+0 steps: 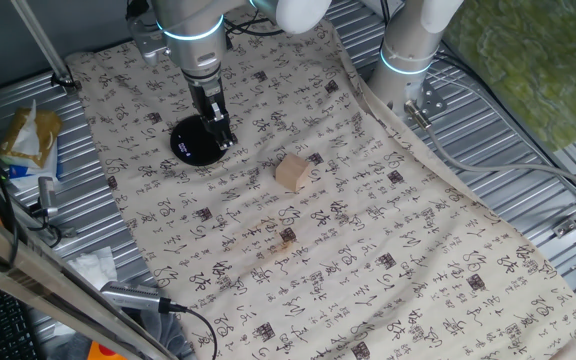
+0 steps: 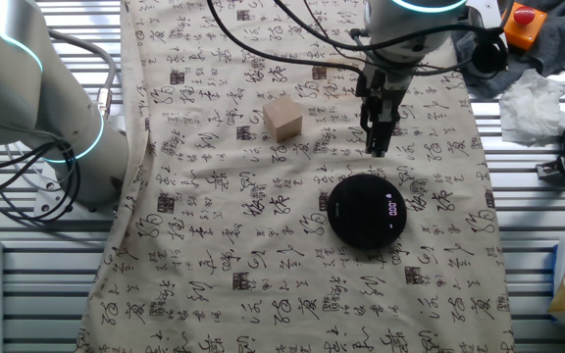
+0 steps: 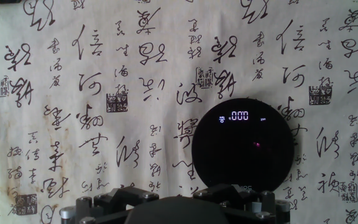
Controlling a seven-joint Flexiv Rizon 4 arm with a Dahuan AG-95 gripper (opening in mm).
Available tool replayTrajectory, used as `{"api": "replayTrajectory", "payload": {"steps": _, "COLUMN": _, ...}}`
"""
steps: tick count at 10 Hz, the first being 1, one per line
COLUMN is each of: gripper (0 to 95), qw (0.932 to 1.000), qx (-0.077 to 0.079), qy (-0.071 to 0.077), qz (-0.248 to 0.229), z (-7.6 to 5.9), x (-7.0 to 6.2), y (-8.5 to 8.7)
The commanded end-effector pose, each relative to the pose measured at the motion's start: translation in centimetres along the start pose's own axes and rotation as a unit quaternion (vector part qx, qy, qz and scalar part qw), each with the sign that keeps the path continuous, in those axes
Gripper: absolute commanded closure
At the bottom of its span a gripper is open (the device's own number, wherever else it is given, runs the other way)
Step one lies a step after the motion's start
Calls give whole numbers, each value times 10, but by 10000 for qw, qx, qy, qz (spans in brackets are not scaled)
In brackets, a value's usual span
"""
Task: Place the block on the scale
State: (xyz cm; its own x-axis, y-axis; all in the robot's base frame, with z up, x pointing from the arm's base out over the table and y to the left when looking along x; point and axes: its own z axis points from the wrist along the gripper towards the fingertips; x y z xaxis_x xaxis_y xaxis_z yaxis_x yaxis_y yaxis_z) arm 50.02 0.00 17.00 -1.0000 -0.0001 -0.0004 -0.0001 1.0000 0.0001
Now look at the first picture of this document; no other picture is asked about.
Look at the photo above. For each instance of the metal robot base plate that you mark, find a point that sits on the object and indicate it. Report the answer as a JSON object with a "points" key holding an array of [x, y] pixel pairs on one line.
{"points": [[433, 102]]}

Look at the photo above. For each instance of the black round digital scale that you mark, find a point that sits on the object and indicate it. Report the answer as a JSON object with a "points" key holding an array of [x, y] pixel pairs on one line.
{"points": [[193, 150]]}

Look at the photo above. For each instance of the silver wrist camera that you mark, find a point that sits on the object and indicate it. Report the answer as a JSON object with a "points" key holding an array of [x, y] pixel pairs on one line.
{"points": [[143, 40]]}

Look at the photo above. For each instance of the aluminium frame bar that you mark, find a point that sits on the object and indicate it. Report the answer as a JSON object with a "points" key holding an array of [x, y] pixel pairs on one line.
{"points": [[43, 285]]}

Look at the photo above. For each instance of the silver camera on stand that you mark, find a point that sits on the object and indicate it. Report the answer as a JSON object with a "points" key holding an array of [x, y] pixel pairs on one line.
{"points": [[46, 192]]}

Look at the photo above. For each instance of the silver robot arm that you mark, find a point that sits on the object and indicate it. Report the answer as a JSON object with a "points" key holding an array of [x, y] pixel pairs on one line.
{"points": [[195, 45]]}

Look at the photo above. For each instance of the beige calligraphy print cloth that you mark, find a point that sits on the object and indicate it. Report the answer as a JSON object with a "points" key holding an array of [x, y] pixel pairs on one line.
{"points": [[318, 260]]}

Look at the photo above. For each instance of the slanted aluminium post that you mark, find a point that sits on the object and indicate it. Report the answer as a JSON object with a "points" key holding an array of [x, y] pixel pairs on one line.
{"points": [[43, 42]]}

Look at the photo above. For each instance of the wooden block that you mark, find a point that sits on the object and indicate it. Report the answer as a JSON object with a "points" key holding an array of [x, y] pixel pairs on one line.
{"points": [[292, 172]]}

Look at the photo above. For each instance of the green mossy mat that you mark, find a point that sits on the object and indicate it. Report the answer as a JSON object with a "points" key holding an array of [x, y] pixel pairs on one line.
{"points": [[533, 65]]}

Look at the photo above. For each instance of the orange emergency stop box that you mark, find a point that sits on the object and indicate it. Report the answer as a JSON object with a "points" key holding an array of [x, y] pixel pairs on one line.
{"points": [[100, 352]]}

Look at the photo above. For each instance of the yellow tissue pack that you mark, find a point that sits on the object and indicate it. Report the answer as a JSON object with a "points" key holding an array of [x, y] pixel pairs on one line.
{"points": [[30, 137]]}

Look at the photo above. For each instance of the crumpled white tissue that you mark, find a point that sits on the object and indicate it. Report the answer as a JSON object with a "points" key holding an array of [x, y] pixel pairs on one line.
{"points": [[93, 267]]}

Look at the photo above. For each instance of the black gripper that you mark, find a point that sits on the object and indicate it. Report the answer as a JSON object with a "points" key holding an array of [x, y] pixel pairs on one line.
{"points": [[205, 92]]}

